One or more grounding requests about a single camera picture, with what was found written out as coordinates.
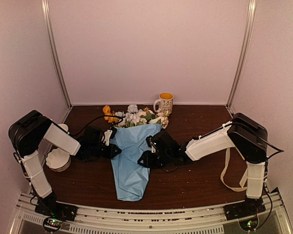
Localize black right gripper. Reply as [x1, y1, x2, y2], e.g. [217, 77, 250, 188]
[138, 150, 172, 169]

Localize orange fake flower stem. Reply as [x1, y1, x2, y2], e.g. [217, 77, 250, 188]
[103, 105, 118, 123]

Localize blue wrapping paper sheet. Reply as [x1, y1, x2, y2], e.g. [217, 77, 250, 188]
[111, 124, 161, 201]

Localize blue fake flower stems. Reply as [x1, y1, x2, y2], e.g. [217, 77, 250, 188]
[115, 104, 148, 128]

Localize cream ribbon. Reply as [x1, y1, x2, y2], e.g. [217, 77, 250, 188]
[220, 148, 248, 193]

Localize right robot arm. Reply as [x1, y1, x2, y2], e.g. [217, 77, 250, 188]
[137, 113, 268, 215]

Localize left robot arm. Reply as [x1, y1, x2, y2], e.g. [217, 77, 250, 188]
[8, 110, 122, 216]

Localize white scalloped dish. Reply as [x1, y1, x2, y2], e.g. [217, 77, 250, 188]
[46, 148, 71, 172]

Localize floral ceramic mug yellow inside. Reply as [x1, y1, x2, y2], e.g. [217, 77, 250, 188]
[153, 92, 174, 115]

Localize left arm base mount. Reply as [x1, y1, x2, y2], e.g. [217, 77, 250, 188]
[35, 200, 78, 221]

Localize front aluminium rail base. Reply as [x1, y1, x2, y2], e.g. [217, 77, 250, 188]
[9, 190, 291, 234]

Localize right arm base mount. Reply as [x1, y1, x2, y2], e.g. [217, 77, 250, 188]
[224, 198, 266, 220]

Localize left aluminium corner post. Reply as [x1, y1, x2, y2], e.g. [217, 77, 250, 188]
[41, 0, 72, 109]

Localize aluminium corner post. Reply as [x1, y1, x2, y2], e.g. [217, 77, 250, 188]
[226, 0, 257, 110]
[41, 0, 72, 109]

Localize right aluminium corner post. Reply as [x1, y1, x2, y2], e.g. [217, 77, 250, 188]
[226, 0, 257, 110]

